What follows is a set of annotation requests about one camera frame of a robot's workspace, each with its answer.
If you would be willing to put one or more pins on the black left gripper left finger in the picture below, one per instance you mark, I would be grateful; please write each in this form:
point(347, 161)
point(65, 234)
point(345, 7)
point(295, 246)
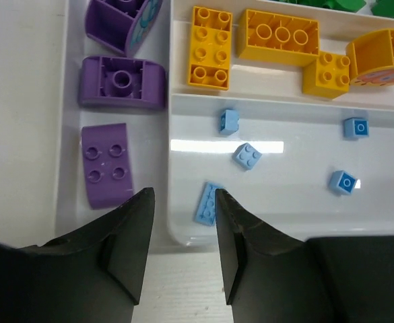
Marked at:
point(92, 274)

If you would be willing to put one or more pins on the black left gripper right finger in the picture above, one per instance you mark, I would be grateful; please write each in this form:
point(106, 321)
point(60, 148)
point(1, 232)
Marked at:
point(270, 276)

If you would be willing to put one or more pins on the purple curved lego brick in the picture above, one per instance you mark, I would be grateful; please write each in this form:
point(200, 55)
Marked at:
point(122, 82)

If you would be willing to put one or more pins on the yellow square lego brick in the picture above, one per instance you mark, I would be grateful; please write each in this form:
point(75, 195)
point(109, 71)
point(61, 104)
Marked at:
point(327, 77)

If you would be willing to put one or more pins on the yellow striped lego brick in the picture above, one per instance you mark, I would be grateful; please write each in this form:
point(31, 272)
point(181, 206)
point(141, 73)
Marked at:
point(210, 49)

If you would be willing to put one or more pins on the yellow rounded lego brick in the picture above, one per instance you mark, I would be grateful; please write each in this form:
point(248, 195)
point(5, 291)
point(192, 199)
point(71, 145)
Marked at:
point(372, 59)

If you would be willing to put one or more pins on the purple arch lego brick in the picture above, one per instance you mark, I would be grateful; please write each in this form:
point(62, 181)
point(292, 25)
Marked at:
point(119, 25)

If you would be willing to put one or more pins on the green curved lego brick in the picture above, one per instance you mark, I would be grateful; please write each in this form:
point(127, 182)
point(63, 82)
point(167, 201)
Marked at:
point(340, 5)

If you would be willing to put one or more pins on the white divided tray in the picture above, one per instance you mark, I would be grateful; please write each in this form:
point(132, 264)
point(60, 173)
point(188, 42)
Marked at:
point(177, 150)

